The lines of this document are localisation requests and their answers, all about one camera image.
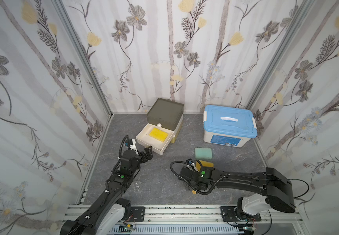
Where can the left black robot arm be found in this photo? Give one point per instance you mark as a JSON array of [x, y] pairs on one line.
[[110, 207]]

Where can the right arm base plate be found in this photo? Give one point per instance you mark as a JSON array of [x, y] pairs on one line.
[[232, 214]]

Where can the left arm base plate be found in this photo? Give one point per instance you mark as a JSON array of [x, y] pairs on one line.
[[134, 214]]

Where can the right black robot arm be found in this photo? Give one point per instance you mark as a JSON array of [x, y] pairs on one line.
[[271, 189]]

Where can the olive three-drawer cabinet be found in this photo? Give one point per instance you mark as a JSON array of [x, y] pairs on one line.
[[167, 113]]

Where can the white drawer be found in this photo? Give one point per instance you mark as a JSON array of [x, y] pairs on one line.
[[145, 140]]

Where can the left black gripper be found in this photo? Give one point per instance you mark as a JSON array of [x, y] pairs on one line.
[[141, 155]]

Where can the bright yellow thin sponge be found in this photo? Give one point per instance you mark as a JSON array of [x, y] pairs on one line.
[[158, 134]]

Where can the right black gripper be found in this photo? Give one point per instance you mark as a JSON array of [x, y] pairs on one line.
[[187, 175]]

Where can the white slotted cable duct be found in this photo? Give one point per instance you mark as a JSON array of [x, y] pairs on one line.
[[172, 229]]

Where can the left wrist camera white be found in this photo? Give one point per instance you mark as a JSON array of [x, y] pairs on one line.
[[132, 144]]

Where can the blue lidded storage box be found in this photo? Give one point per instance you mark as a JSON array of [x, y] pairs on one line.
[[228, 126]]

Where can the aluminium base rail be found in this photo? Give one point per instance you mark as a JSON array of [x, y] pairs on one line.
[[272, 222]]

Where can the green sponge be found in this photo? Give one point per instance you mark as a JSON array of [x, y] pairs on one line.
[[203, 153]]

